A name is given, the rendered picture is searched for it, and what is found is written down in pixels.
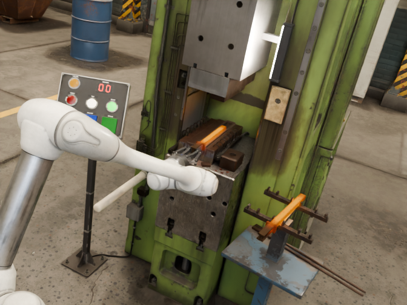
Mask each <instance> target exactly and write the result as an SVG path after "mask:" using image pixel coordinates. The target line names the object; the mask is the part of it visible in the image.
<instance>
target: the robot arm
mask: <svg viewBox="0 0 407 305"><path fill-rule="evenodd" d="M17 121H18V126H19V128H20V129H21V141H20V144H21V148H22V153H21V155H20V158H19V160H18V163H17V165H16V168H15V170H14V172H13V175H12V177H11V180H10V183H9V184H8V187H7V190H6V192H5V195H4V198H3V199H2V202H1V205H0V305H45V304H44V302H43V301H42V300H41V299H40V298H39V297H38V296H37V295H35V294H34V293H31V292H27V291H17V292H15V288H16V269H15V267H14V265H13V261H14V259H15V256H16V254H17V251H18V249H19V246H20V244H21V241H22V239H23V236H24V234H25V231H26V229H27V226H28V224H29V222H30V219H31V217H32V214H33V211H34V210H35V207H36V204H37V202H38V199H39V196H40V194H41V192H42V189H43V187H44V185H45V182H46V179H47V177H48V174H49V172H50V170H51V167H52V164H53V162H54V160H57V159H58V158H60V156H61V155H62V154H63V153H64V152H65V151H66V152H68V153H72V154H76V155H78V156H82V157H86V158H88V159H91V160H97V161H100V162H112V163H120V164H123V165H127V166H130V167H133V168H136V169H140V170H143V171H146V172H148V175H147V184H148V186H149V187H150V188H151V189H153V190H155V191H160V190H164V189H177V190H180V191H183V192H185V193H187V194H191V195H198V196H201V197H206V196H211V195H213V194H214V193H215V192H216V190H217V187H218V182H219V181H218V179H217V177H216V176H215V175H214V174H213V173H212V172H209V171H206V170H204V169H202V168H198V167H195V166H188V165H190V164H191V163H193V164H194V165H197V162H198V160H199V159H200V157H201V154H202V153H201V151H202V147H203V145H201V146H200V147H198V148H197V149H196V150H195V152H193V153H191V151H192V148H191V146H188V148H187V147H186V146H185V147H183V148H181V149H179V150H177V151H173V152H172V156H171V157H169V158H167V159H166V160H161V159H157V158H155V157H152V156H149V155H147V154H144V153H142V152H139V151H136V150H134V149H131V148H129V147H128V146H126V145H125V144H124V143H123V142H122V141H121V140H120V139H119V138H118V137H117V136H116V135H115V134H113V133H112V132H111V131H110V130H109V129H108V128H106V127H104V126H102V125H100V124H99V123H97V122H96V121H95V120H93V119H91V118H90V117H88V116H87V115H85V114H83V113H81V112H79V111H77V110H76V109H74V108H73V107H70V106H68V105H66V104H64V103H61V102H58V101H55V100H51V99H43V98H38V99H31V100H28V101H26V102H25V103H24V104H23V105H22V106H21V107H20V109H19V111H18V115H17ZM189 153H191V154H189ZM194 158H195V159H194ZM191 159H194V160H191Z"/></svg>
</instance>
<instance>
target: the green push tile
mask: <svg viewBox="0 0 407 305"><path fill-rule="evenodd" d="M101 125H102V126H104V127H106V128H108V129H109V130H110V131H111V132H112V133H113V134H116V127H117V119H114V118H109V117H102V122H101Z"/></svg>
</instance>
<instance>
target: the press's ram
mask: <svg viewBox="0 0 407 305"><path fill-rule="evenodd" d="M282 1H283V0H191V7H190V15H189V20H188V27H187V35H186V39H185V46H184V54H183V58H182V64H184V65H187V66H190V67H196V66H197V67H196V68H197V69H200V70H203V71H207V72H210V73H214V74H218V75H220V76H224V77H225V76H227V75H228V78H230V79H234V80H238V81H241V80H243V79H244V78H246V77H248V76H250V75H251V74H253V73H255V72H257V71H258V70H260V69H262V68H263V67H265V66H266V65H267V62H268V58H269V55H270V50H271V46H272V42H275V43H279V39H280V36H279V35H276V34H274V33H275V30H276V25H277V21H278V17H279V13H280V8H281V5H282Z"/></svg>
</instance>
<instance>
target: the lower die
mask: <svg viewBox="0 0 407 305"><path fill-rule="evenodd" d="M226 122H231V123H233V124H231V125H230V126H229V127H228V128H226V129H225V130H224V131H222V132H221V133H220V134H219V135H218V136H216V137H215V138H214V139H213V140H211V141H210V142H209V143H207V144H206V145H205V149H204V151H201V153H202V154H201V157H200V159H199V160H201V161H203V162H210V164H211V165H212V164H213V163H214V162H215V161H216V160H215V159H214V158H215V156H216V155H217V153H218V149H219V147H218V146H217V145H219V146H220V150H219V152H220V151H221V148H222V144H221V143H220V142H222V143H223V148H224V146H225V141H224V140H221V141H220V139H223V137H224V136H226V134H228V133H229V132H230V131H232V130H233V128H236V129H238V131H239V133H238V136H240V135H241V134H242V129H243V127H242V126H240V125H236V123H235V122H232V121H229V120H226V121H224V120H220V119H218V120H216V119H212V118H211V119H210V121H207V122H206V123H203V126H202V125H201V126H200V127H199V128H196V131H194V130H193V132H192V133H189V134H188V136H187V135H186V136H185V137H183V138H181V139H180V140H179V142H178V146H177V150H179V149H181V148H183V147H185V146H186V147H187V148H188V146H193V145H194V144H195V143H196V142H197V141H198V142H200V141H201V140H203V139H204V138H206V136H208V135H209V134H211V133H212V132H213V131H215V130H216V129H217V128H218V127H220V126H221V125H223V124H225V123H226ZM233 131H234V132H235V133H236V136H237V130H233ZM230 134H232V135H233V139H234V133H233V132H230ZM230 134H228V135H227V136H228V137H229V138H230V142H231V135H230ZM236 136H235V138H236ZM224 139H225V140H226V141H227V144H228V138H227V137H224ZM233 139H232V141H233ZM218 141H220V142H219V143H218V144H217V145H215V146H214V147H213V145H214V144H216V143H217V142H218ZM230 142H229V143H230ZM227 144H226V146H227Z"/></svg>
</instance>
